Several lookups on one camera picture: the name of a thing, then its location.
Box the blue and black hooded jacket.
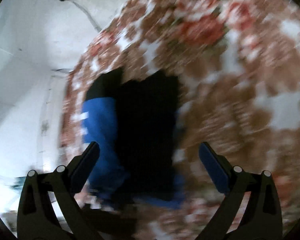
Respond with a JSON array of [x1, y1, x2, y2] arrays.
[[82, 68, 185, 210]]

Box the teal plastic bag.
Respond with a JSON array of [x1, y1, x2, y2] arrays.
[[11, 177, 26, 192]]

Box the white wooden headboard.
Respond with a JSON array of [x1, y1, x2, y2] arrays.
[[36, 69, 68, 172]]

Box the floral brown bed blanket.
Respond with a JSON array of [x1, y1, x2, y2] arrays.
[[61, 0, 300, 239]]

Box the black power cable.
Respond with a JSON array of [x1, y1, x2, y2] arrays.
[[58, 0, 103, 33]]

